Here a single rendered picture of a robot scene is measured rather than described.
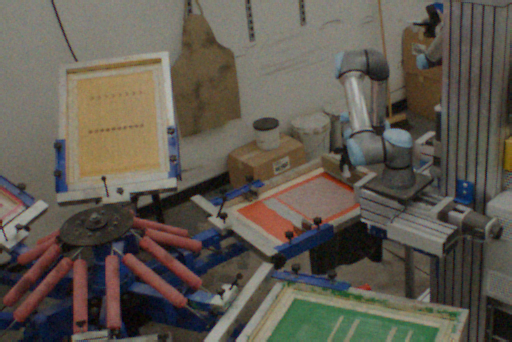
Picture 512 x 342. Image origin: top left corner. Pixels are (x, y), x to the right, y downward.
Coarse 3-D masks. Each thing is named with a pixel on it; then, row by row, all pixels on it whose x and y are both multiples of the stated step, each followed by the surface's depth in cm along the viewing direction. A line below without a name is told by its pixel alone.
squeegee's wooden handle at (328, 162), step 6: (324, 156) 386; (324, 162) 387; (330, 162) 382; (336, 162) 380; (324, 168) 390; (330, 168) 385; (336, 168) 380; (348, 168) 373; (354, 174) 369; (360, 174) 367; (348, 180) 375; (354, 180) 371
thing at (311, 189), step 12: (312, 180) 386; (324, 180) 385; (336, 180) 384; (288, 192) 377; (300, 192) 376; (312, 192) 375; (324, 192) 374; (252, 204) 370; (264, 204) 370; (288, 204) 367; (300, 204) 366; (252, 216) 360; (264, 216) 360; (276, 216) 359
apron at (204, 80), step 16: (192, 16) 509; (192, 32) 514; (208, 32) 521; (192, 48) 517; (208, 48) 524; (224, 48) 533; (176, 64) 514; (192, 64) 522; (208, 64) 529; (224, 64) 539; (176, 80) 519; (192, 80) 526; (208, 80) 534; (224, 80) 545; (176, 96) 524; (192, 96) 529; (208, 96) 540; (224, 96) 549; (192, 112) 534; (208, 112) 546; (224, 112) 552; (240, 112) 559; (192, 128) 540
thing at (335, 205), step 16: (336, 192) 373; (352, 192) 372; (304, 208) 363; (320, 208) 362; (336, 208) 360; (352, 208) 359; (272, 224) 353; (288, 224) 352; (320, 224) 349; (288, 240) 340
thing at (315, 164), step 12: (336, 156) 399; (300, 168) 391; (312, 168) 395; (360, 168) 386; (276, 180) 382; (288, 180) 387; (228, 204) 369; (348, 216) 347; (360, 216) 349; (252, 228) 345; (336, 228) 342; (264, 240) 335
